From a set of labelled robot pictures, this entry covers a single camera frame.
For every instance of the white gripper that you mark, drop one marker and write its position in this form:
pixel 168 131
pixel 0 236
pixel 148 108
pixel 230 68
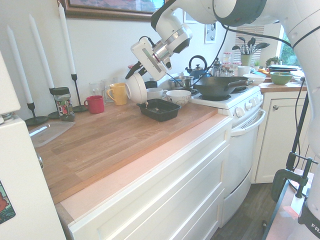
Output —
pixel 147 58

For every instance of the plain white bowl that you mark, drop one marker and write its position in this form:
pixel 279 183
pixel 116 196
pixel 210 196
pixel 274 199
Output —
pixel 138 88

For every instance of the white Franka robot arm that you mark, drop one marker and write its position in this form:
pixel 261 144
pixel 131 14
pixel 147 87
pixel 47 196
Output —
pixel 175 25

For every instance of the white cup holding cereal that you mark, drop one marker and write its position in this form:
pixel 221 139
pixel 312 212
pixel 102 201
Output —
pixel 155 93

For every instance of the dark blue mug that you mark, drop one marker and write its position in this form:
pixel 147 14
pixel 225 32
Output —
pixel 151 85

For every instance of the clear drinking glass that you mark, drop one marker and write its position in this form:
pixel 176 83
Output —
pixel 118 80
pixel 96 87
pixel 106 85

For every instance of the yellow mug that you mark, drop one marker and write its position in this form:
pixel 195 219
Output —
pixel 120 93

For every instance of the steel pot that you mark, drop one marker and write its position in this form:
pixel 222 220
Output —
pixel 182 82

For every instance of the white bowl with swirl pattern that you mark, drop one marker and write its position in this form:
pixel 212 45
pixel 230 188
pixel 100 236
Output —
pixel 178 98

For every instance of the black plastic food container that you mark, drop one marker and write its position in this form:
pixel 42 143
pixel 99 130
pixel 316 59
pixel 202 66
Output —
pixel 162 115

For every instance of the red mug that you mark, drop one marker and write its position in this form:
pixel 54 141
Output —
pixel 96 105

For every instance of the dark blue kettle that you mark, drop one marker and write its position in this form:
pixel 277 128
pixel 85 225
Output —
pixel 197 70

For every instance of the black holder of tall candle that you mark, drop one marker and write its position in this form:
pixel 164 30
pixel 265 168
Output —
pixel 79 108

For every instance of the tall white taper candle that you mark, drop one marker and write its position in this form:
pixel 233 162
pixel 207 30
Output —
pixel 67 37

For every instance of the black wok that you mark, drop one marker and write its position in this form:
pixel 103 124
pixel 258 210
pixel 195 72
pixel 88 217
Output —
pixel 215 86

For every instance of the french press coffee maker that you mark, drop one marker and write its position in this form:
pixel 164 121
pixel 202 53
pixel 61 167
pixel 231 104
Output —
pixel 217 67

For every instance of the spice jar with black lid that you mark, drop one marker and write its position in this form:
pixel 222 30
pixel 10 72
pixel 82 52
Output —
pixel 63 105

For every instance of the medium white taper candle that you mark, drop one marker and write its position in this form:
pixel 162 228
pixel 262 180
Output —
pixel 41 50

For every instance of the white mug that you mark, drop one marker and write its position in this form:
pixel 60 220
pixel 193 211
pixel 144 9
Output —
pixel 243 71

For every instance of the clear plastic container lid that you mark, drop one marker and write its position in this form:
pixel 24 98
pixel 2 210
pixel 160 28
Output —
pixel 50 132

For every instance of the utensil holder with black utensils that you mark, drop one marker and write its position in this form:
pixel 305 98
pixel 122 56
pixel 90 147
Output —
pixel 246 60

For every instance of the white drawer cabinet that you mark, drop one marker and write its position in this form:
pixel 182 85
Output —
pixel 162 180

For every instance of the black holder of short candle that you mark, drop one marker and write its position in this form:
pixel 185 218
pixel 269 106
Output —
pixel 35 120

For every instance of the wide white bowl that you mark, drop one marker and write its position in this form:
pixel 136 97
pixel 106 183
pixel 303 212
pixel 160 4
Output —
pixel 255 78

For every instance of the short white taper candle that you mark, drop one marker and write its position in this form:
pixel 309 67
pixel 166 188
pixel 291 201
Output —
pixel 20 67

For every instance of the white stove with oven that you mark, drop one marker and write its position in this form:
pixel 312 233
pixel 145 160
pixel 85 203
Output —
pixel 240 150

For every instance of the green potted plant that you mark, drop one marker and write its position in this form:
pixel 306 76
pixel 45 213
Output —
pixel 273 60

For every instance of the green bowl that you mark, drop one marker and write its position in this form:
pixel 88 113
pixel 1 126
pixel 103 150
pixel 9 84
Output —
pixel 281 78

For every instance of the stack of dark plates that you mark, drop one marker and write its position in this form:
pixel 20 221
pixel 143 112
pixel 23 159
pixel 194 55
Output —
pixel 283 68

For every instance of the white cupboard with knob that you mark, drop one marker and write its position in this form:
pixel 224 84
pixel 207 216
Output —
pixel 280 137

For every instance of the green metal clamp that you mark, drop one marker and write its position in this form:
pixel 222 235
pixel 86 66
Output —
pixel 280 180

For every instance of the colourful fridge sticker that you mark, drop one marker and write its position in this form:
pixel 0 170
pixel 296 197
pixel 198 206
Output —
pixel 6 205

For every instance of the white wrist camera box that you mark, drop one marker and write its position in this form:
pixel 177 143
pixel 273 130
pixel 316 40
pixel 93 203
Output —
pixel 168 63

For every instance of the framed picture brown frame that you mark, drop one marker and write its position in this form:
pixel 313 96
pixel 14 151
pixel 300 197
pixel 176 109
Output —
pixel 112 13

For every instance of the black camera stand pole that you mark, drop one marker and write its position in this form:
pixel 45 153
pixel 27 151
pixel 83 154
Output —
pixel 296 140

